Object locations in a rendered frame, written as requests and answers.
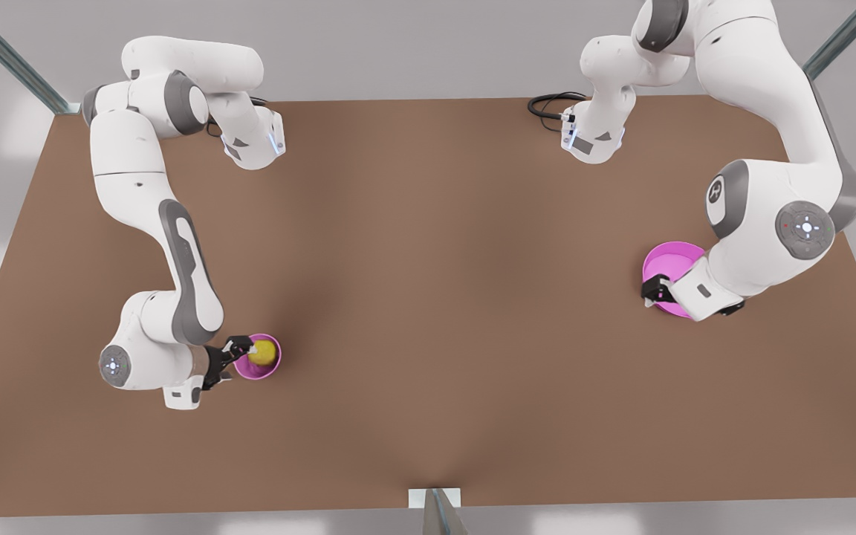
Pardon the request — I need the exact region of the small pink bowl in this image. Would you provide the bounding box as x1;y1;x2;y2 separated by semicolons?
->
233;333;282;382

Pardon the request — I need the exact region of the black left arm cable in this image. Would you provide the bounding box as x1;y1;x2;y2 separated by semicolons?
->
528;91;589;134

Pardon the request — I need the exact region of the pink plate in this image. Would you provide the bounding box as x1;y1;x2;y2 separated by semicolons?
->
642;241;708;320

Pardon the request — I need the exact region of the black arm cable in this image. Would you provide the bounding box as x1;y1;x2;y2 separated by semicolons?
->
205;96;270;139
528;91;589;134

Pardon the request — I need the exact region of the yellow apple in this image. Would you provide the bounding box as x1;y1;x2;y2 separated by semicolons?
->
248;338;279;368

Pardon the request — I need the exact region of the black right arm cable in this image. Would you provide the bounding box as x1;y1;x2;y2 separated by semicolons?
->
205;96;270;139

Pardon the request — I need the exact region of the silver frame post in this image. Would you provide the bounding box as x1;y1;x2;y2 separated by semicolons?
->
0;0;81;115
802;0;856;80
407;487;467;535

